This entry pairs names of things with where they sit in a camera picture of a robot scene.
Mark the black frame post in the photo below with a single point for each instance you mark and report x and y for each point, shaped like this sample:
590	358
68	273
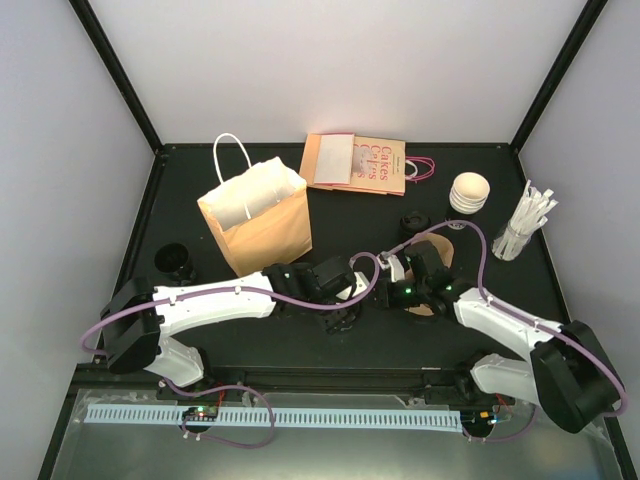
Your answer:
101	43
577	36

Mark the Cakes printed paper bag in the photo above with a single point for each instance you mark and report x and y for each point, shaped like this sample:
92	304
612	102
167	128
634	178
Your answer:
380	166

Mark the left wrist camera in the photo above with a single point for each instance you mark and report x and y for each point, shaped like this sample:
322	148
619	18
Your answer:
358	285

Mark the stack of paper cups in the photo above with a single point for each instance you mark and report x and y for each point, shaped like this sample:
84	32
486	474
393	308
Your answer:
468	195

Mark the light blue cable duct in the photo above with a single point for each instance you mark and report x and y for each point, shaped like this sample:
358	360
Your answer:
312	418

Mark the black frame post right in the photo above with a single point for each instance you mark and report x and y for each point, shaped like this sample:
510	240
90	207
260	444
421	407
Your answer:
577	36

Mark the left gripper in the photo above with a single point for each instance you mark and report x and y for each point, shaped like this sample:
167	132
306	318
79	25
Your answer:
335	324

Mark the orange flat bag stack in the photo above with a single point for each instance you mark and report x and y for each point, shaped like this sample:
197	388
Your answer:
327	159

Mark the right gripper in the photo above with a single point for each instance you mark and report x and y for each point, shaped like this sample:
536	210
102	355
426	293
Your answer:
384	297

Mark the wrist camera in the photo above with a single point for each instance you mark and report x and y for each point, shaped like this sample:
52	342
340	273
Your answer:
392	266
358	285

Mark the orange paper bag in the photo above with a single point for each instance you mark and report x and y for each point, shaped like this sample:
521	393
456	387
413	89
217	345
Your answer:
260	217

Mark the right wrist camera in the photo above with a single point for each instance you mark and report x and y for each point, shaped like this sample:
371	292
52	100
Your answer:
392	266

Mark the black frame post left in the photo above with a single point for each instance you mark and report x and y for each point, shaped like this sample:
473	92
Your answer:
101	43

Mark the jar of white stirrers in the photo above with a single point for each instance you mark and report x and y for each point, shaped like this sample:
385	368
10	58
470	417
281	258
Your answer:
529	216

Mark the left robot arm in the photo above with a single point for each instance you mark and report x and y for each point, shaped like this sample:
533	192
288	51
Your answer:
145	339

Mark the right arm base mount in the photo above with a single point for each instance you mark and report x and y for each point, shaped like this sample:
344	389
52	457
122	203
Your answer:
453	388

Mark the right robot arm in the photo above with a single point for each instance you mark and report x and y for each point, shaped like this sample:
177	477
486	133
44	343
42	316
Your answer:
561	368

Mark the stack of black lids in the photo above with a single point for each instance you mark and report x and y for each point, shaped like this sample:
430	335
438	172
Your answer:
413	222

